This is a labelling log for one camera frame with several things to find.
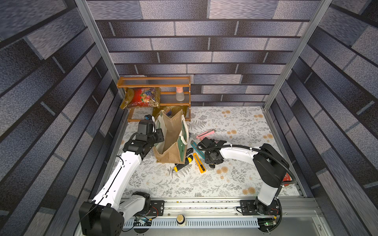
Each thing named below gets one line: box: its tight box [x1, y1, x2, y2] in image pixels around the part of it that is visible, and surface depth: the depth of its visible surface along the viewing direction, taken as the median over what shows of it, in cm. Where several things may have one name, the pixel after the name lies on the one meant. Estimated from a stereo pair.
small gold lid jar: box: [176, 214, 186, 227], surface depth 61 cm
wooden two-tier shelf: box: [117, 75, 192, 123], surface depth 105 cm
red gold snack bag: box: [120, 87, 161, 110], surface depth 100 cm
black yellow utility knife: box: [173, 154, 194, 173], surface depth 90 cm
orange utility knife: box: [192, 152, 207, 174], surface depth 90 cm
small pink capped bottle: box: [175, 86, 185, 102], surface depth 104 cm
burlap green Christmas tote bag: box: [153, 109, 190, 165], surface depth 87 cm
